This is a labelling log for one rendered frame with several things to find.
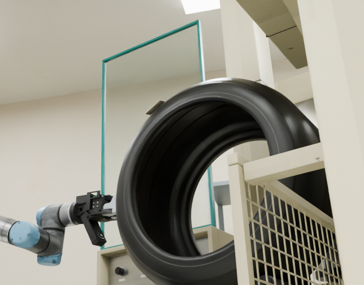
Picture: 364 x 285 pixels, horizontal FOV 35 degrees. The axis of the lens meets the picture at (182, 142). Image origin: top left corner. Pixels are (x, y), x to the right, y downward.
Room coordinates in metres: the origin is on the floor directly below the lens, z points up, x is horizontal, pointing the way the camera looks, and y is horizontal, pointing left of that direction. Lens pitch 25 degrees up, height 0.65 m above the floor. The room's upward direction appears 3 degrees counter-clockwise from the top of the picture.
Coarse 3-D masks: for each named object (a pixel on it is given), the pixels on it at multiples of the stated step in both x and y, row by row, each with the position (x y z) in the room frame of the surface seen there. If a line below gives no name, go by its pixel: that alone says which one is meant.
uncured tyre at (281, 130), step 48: (192, 96) 1.36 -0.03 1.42; (240, 96) 1.29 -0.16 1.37; (144, 144) 1.45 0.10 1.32; (192, 144) 1.66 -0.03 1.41; (288, 144) 1.24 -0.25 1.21; (144, 192) 1.64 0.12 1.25; (192, 192) 1.72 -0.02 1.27; (144, 240) 1.45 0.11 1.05; (192, 240) 1.71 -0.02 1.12; (288, 240) 1.29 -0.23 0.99
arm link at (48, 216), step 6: (60, 204) 1.74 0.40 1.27; (42, 210) 1.76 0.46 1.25; (48, 210) 1.75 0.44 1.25; (54, 210) 1.74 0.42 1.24; (36, 216) 1.78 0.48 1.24; (42, 216) 1.76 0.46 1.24; (48, 216) 1.75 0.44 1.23; (54, 216) 1.74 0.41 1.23; (42, 222) 1.77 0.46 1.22; (48, 222) 1.75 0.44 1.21; (54, 222) 1.75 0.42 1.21; (60, 222) 1.74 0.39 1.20; (60, 228) 1.76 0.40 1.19
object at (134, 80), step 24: (192, 24) 2.11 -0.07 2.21; (144, 48) 2.25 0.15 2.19; (168, 48) 2.18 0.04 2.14; (192, 48) 2.12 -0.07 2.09; (120, 72) 2.32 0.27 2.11; (144, 72) 2.25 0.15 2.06; (168, 72) 2.18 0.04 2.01; (192, 72) 2.12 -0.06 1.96; (120, 96) 2.32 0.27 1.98; (144, 96) 2.25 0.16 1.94; (168, 96) 2.19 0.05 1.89; (120, 120) 2.32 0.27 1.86; (144, 120) 2.25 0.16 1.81; (120, 144) 2.32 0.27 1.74; (120, 168) 2.32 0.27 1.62; (192, 216) 2.14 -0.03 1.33; (120, 240) 2.32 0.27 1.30
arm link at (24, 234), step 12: (0, 216) 1.67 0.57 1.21; (0, 228) 1.65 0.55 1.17; (12, 228) 1.62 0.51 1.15; (24, 228) 1.61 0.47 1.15; (36, 228) 1.63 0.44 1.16; (0, 240) 1.68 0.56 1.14; (12, 240) 1.62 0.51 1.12; (24, 240) 1.61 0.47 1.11; (36, 240) 1.64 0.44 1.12; (48, 240) 1.70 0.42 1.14; (36, 252) 1.70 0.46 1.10
